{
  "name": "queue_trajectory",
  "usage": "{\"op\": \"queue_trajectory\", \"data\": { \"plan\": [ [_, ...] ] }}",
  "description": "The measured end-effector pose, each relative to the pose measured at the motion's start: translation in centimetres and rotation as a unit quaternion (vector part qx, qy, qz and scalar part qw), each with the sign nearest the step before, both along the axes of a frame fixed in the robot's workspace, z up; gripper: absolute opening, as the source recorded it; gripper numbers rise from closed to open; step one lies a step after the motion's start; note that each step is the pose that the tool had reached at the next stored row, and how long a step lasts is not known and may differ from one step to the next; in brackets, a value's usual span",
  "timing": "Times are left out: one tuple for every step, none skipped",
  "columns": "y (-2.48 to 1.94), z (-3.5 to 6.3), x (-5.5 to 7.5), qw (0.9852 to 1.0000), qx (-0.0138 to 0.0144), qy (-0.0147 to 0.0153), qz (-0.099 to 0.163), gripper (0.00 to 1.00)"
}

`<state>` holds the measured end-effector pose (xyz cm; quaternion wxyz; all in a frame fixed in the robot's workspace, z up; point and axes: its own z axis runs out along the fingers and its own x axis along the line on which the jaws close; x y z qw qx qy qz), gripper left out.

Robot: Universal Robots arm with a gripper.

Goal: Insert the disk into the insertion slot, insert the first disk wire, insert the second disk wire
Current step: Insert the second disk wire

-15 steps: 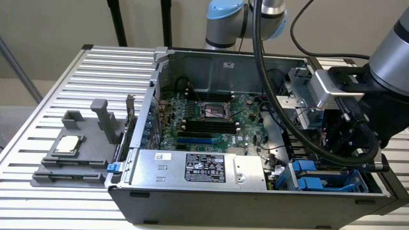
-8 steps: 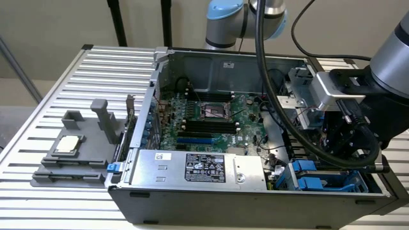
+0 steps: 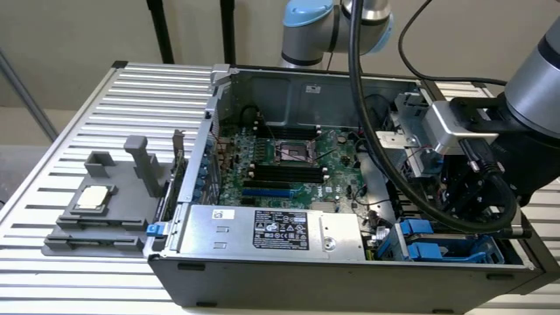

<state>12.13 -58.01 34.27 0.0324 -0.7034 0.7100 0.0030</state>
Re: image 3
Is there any green motherboard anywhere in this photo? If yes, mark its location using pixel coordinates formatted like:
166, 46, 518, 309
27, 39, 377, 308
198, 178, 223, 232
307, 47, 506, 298
217, 126, 370, 215

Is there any white disk wire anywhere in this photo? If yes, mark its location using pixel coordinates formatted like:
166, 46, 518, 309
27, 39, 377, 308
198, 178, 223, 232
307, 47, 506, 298
366, 224, 393, 238

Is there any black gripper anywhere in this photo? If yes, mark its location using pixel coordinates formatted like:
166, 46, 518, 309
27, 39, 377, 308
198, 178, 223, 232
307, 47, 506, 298
441, 110, 560, 228

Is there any black expansion slot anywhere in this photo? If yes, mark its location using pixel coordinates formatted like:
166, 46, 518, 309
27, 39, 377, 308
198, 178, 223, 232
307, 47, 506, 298
243, 181, 293, 190

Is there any graphics card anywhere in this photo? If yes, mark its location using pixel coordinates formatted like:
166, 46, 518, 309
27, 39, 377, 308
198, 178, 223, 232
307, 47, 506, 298
162, 129, 190, 221

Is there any thin black cable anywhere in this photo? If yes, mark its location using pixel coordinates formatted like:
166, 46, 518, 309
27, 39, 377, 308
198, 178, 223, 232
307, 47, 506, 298
399, 0, 509, 87

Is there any small silver heat sink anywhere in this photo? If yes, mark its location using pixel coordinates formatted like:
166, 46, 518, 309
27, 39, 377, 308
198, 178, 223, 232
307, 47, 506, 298
314, 201, 345, 214

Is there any blue expansion slot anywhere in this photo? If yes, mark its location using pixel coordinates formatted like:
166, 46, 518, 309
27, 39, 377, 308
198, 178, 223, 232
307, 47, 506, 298
242, 188, 293, 198

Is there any metal drive cage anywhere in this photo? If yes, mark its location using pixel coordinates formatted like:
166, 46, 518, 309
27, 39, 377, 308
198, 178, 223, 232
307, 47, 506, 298
375, 91, 435, 180

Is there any silver CPU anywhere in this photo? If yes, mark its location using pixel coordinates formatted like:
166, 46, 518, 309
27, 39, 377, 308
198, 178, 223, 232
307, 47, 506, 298
78, 184, 117, 209

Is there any silver power supply unit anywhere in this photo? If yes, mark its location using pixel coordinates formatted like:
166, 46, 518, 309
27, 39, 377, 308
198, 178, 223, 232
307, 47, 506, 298
177, 204, 367, 262

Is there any RAM stick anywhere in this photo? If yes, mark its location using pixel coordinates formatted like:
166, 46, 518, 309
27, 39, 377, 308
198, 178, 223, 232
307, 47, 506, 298
50, 240, 138, 247

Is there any black open PC case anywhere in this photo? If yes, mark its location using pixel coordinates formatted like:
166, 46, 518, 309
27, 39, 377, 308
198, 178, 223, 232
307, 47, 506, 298
147, 64, 549, 308

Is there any red wire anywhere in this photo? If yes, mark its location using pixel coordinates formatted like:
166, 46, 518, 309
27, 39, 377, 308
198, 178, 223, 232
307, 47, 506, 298
406, 146, 435, 167

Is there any blue disk bay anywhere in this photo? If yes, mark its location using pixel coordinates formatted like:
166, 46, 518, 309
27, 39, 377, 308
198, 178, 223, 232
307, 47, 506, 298
378, 218, 501, 264

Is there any thick black cable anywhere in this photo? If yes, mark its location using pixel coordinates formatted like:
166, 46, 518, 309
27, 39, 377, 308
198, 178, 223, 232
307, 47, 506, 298
349, 0, 521, 232

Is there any grey parts rack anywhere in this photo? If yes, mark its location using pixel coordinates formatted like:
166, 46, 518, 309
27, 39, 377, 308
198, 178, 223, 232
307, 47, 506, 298
41, 134, 178, 257

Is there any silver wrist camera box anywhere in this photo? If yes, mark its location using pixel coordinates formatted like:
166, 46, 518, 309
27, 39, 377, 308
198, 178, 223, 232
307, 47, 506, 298
422, 101, 501, 156

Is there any black frame pole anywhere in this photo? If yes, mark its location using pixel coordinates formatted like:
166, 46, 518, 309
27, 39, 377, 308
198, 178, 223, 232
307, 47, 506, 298
149, 0, 177, 64
218, 0, 239, 65

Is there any grey metal pole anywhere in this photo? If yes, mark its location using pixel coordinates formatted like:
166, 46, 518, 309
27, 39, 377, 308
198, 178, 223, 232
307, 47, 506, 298
0, 48, 61, 142

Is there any CPU socket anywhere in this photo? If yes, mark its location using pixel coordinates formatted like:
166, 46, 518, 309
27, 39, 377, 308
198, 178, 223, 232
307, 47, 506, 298
271, 139, 318, 163

